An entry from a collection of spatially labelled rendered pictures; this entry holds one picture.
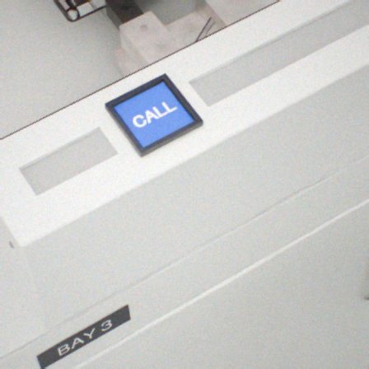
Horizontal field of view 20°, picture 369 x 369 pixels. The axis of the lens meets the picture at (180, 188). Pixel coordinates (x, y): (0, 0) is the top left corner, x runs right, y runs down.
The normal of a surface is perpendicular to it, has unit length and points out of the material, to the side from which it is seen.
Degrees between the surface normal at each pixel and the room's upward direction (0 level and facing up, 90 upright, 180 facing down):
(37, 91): 0
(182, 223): 90
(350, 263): 90
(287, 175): 90
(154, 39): 0
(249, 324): 90
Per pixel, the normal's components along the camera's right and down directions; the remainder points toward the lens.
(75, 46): -0.03, -0.54
